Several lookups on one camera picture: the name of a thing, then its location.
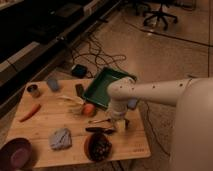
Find black handled brush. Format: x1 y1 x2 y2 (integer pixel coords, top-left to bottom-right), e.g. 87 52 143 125
85 127 115 135

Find grey crumpled cloth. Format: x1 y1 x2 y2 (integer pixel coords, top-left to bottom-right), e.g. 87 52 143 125
49 128 72 150

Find small metal can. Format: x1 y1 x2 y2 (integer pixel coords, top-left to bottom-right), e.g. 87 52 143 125
27 84 41 98

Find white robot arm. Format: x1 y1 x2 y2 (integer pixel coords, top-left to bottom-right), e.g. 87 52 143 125
107 77 213 171

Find green plastic tray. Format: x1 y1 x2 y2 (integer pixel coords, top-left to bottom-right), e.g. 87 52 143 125
82 67 137 109

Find black floor cables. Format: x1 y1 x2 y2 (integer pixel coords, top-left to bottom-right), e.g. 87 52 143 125
65 33 128 78

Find black power adapter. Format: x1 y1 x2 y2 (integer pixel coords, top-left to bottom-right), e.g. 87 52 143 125
71 64 87 78

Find orange fruit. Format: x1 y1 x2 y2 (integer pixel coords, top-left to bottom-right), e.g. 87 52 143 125
82 103 96 117

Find blue sponge beside tray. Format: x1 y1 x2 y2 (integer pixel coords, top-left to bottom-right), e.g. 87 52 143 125
127 99 138 110

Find dark shelf unit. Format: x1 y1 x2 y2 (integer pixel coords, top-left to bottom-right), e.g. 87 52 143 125
0 0 119 115

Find black office chair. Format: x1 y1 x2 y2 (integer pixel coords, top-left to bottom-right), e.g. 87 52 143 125
129 0 178 30

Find black rectangular block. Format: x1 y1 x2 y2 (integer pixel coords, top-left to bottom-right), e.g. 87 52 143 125
75 84 84 97

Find silver spoon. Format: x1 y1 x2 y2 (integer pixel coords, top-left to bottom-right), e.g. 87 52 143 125
88 118 111 124

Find orange carrot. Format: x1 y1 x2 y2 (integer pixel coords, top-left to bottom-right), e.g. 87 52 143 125
19 104 41 122

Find brown bowl with food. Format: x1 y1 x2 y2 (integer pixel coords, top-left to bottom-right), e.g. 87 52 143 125
84 133 112 162

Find purple bowl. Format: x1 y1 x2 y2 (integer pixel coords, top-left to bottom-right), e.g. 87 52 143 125
0 138 32 171

